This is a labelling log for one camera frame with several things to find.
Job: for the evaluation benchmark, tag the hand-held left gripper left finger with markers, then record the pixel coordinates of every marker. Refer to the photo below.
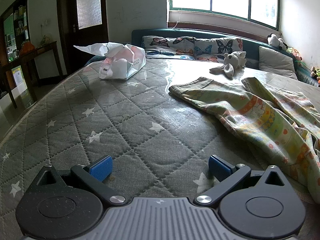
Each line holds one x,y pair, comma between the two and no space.
101,168

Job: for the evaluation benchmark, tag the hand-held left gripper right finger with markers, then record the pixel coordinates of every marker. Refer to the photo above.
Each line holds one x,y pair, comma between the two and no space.
219,168

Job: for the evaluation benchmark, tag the pastel cartoon print garment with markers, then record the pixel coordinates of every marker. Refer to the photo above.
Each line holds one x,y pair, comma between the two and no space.
252,115

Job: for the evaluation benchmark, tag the grey quilted star mattress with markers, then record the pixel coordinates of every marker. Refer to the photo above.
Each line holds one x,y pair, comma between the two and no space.
120,120

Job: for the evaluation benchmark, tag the white tissue pack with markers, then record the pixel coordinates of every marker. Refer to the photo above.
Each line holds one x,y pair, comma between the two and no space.
120,65

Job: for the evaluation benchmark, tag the white plush toy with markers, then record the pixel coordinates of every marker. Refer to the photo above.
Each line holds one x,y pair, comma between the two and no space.
231,62

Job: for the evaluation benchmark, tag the butterfly print pillow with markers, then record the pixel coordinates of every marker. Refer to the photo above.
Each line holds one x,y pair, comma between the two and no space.
167,45
217,48

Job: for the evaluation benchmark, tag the grey pillow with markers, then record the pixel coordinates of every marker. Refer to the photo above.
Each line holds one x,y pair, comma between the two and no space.
276,61

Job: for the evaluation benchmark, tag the dark wooden side table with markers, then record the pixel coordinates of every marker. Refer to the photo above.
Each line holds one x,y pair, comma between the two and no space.
37,52

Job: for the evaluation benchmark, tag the row of small plush toys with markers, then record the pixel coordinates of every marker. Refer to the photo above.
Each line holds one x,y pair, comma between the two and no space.
313,71

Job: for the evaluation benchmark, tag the panda plush toy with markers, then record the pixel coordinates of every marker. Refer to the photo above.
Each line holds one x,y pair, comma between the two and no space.
275,41

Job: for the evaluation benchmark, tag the teal bed headboard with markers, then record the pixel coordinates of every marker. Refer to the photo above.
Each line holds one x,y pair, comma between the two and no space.
136,33

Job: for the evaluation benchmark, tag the orange plush toy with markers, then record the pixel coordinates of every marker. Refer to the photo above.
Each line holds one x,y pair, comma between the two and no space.
26,48

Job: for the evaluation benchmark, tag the dark wooden door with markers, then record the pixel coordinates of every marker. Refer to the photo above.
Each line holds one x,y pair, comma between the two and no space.
72,17

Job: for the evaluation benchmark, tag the dark wooden shelf cabinet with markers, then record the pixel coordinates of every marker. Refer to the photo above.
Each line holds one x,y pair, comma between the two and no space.
15,30

